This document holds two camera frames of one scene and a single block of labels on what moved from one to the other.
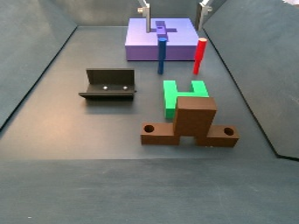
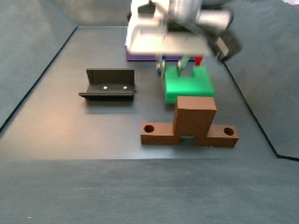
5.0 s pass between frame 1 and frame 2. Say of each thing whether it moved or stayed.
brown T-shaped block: stayed
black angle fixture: stayed
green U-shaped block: moved
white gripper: moved
